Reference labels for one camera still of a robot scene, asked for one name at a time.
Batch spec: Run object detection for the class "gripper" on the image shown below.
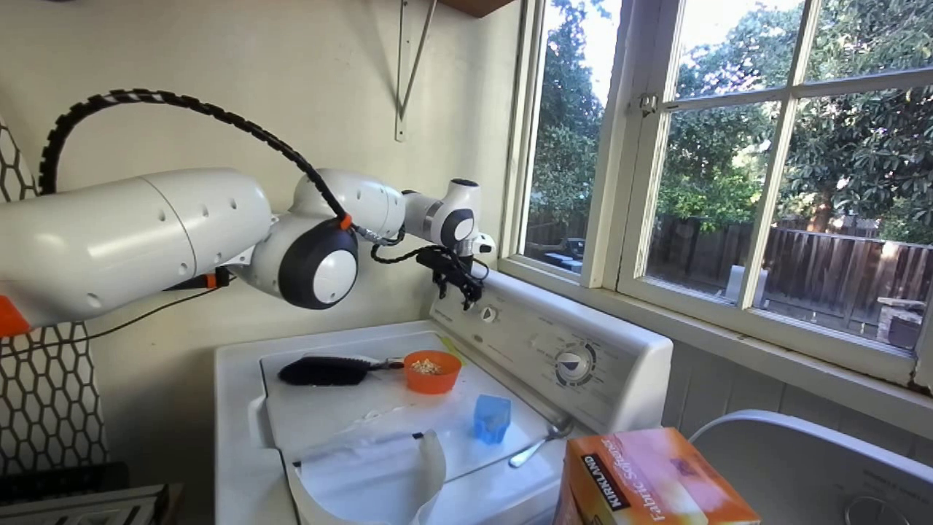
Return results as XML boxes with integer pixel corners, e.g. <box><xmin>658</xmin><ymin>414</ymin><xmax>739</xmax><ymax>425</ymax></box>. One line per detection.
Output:
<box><xmin>417</xmin><ymin>246</ymin><xmax>485</xmax><ymax>311</ymax></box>

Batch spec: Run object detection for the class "orange bowl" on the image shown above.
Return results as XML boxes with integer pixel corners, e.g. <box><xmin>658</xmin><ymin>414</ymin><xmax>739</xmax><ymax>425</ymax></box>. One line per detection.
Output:
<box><xmin>402</xmin><ymin>350</ymin><xmax>463</xmax><ymax>396</ymax></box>

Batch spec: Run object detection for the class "blue plastic cup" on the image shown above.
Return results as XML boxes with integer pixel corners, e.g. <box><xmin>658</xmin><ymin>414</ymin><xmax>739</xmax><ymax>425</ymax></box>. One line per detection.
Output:
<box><xmin>472</xmin><ymin>394</ymin><xmax>513</xmax><ymax>446</ymax></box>

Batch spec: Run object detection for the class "large washing machine dial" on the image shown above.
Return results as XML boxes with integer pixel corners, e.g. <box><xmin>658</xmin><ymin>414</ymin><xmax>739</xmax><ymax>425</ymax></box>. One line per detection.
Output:
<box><xmin>553</xmin><ymin>343</ymin><xmax>598</xmax><ymax>388</ymax></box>

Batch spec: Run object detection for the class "white washing machine lid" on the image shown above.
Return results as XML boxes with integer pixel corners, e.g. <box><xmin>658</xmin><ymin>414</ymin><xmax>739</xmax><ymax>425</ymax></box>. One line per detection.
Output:
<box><xmin>260</xmin><ymin>331</ymin><xmax>559</xmax><ymax>484</ymax></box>

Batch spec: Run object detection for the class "black brush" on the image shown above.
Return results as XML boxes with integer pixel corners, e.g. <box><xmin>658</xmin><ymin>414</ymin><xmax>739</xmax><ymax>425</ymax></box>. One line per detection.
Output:
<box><xmin>278</xmin><ymin>355</ymin><xmax>406</xmax><ymax>387</ymax></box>

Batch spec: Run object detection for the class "metal spoon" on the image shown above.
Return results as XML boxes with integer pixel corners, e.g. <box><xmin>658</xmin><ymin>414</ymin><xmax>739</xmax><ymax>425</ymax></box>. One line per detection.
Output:
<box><xmin>507</xmin><ymin>416</ymin><xmax>575</xmax><ymax>470</ymax></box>

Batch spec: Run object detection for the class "white washing machine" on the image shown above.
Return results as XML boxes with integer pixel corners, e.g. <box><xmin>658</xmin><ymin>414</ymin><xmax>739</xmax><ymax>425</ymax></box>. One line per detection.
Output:
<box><xmin>214</xmin><ymin>266</ymin><xmax>675</xmax><ymax>525</ymax></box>

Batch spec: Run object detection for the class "white plastic bag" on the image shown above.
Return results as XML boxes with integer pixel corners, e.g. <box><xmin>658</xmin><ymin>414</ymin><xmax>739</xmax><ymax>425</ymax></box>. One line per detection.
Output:
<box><xmin>291</xmin><ymin>428</ymin><xmax>448</xmax><ymax>525</ymax></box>

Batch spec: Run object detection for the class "orange fabric softener box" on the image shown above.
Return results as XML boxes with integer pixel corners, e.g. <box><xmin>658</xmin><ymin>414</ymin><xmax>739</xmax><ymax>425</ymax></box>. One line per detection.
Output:
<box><xmin>553</xmin><ymin>427</ymin><xmax>763</xmax><ymax>525</ymax></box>

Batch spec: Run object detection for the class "wooden shelf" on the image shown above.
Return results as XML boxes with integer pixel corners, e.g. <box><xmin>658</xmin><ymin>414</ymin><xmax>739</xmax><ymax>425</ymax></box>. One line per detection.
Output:
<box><xmin>437</xmin><ymin>0</ymin><xmax>520</xmax><ymax>19</ymax></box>

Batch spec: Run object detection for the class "white framed window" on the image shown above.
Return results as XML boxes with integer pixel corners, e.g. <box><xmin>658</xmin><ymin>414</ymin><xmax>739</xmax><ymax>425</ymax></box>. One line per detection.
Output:
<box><xmin>500</xmin><ymin>0</ymin><xmax>933</xmax><ymax>396</ymax></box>

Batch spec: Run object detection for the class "white utility sink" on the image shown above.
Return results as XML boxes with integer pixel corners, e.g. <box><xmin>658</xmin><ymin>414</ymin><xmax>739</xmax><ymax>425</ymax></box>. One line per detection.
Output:
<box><xmin>688</xmin><ymin>409</ymin><xmax>933</xmax><ymax>525</ymax></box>

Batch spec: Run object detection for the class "hexagon patterned ironing board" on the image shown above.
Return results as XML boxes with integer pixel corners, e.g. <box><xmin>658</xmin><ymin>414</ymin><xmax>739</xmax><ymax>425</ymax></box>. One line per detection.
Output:
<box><xmin>0</xmin><ymin>115</ymin><xmax>112</xmax><ymax>478</ymax></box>

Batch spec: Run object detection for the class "white shelf bracket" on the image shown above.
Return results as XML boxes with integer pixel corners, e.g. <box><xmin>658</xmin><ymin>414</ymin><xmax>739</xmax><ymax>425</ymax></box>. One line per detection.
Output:
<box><xmin>394</xmin><ymin>0</ymin><xmax>439</xmax><ymax>144</ymax></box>

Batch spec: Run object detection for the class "black cable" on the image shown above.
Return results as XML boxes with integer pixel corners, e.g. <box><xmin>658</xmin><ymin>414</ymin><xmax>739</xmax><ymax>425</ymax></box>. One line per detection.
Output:
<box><xmin>0</xmin><ymin>286</ymin><xmax>222</xmax><ymax>359</ymax></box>

